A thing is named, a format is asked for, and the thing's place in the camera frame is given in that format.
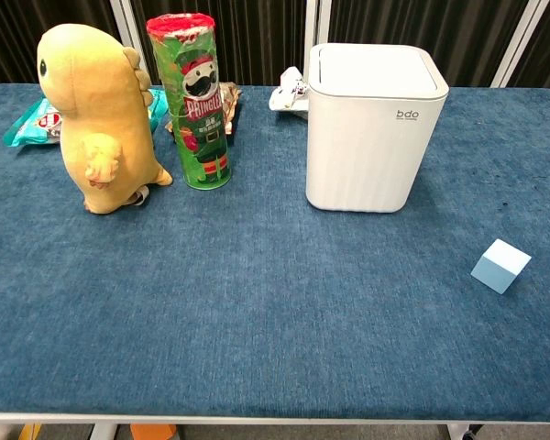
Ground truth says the light blue cube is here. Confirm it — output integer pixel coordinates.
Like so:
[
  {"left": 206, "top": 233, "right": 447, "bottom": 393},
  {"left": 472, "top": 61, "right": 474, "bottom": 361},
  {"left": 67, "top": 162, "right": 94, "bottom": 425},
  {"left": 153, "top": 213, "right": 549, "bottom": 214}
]
[{"left": 470, "top": 237, "right": 533, "bottom": 295}]

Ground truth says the white bdo trash bin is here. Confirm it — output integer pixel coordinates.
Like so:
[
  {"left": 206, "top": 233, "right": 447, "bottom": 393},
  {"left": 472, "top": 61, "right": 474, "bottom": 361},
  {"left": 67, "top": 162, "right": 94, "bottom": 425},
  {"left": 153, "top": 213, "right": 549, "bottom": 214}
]
[{"left": 305, "top": 42, "right": 450, "bottom": 215}]

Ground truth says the green Pringles can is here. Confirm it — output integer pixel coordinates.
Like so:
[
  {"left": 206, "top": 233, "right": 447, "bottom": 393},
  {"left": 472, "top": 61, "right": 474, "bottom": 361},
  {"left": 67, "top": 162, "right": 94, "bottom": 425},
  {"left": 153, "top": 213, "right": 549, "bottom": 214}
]
[{"left": 146, "top": 13, "right": 233, "bottom": 191}]

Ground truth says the blue carpet table mat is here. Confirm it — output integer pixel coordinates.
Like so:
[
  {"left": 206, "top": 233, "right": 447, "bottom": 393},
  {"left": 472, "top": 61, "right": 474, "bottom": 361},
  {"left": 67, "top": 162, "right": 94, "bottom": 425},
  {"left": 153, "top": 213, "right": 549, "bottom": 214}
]
[{"left": 0, "top": 82, "right": 550, "bottom": 424}]

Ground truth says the brown crumpled snack wrapper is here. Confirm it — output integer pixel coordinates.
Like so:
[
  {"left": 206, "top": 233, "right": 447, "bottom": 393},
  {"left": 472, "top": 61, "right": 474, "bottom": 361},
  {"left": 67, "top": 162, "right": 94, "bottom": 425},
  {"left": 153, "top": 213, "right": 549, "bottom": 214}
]
[{"left": 164, "top": 82, "right": 243, "bottom": 136}]

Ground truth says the white crumpled snack wrapper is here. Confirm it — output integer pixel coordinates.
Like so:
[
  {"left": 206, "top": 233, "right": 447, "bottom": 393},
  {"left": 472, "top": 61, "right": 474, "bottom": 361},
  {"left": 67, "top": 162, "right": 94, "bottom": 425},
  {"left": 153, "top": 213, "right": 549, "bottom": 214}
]
[{"left": 269, "top": 66, "right": 310, "bottom": 120}]

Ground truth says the yellow dinosaur plush toy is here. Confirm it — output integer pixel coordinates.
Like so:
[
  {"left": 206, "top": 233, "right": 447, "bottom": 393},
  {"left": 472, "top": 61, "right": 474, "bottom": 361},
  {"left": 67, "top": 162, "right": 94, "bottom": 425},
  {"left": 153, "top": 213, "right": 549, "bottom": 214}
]
[{"left": 37, "top": 23, "right": 173, "bottom": 215}]

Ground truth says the orange object under table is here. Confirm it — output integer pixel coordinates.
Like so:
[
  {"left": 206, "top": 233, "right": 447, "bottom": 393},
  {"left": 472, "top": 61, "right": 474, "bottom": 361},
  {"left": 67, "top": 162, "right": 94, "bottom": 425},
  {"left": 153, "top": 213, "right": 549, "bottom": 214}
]
[{"left": 129, "top": 423, "right": 178, "bottom": 440}]

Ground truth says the teal snack bag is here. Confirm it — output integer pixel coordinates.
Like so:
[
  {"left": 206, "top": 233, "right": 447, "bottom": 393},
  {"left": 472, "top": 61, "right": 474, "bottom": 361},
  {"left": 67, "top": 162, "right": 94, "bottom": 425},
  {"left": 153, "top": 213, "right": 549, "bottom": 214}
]
[{"left": 3, "top": 96, "right": 65, "bottom": 149}]

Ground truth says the white table leg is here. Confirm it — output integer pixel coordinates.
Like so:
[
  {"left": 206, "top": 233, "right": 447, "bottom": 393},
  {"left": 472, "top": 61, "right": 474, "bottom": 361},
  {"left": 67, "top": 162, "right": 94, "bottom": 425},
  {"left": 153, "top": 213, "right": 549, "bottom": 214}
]
[{"left": 89, "top": 423, "right": 119, "bottom": 440}]

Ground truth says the white metal frame post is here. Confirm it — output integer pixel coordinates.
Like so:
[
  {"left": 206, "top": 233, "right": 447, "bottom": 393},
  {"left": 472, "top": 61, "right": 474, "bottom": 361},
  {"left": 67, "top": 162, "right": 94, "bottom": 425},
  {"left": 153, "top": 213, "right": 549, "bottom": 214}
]
[
  {"left": 490, "top": 0, "right": 550, "bottom": 88},
  {"left": 302, "top": 0, "right": 334, "bottom": 87},
  {"left": 109, "top": 0, "right": 153, "bottom": 87}
]

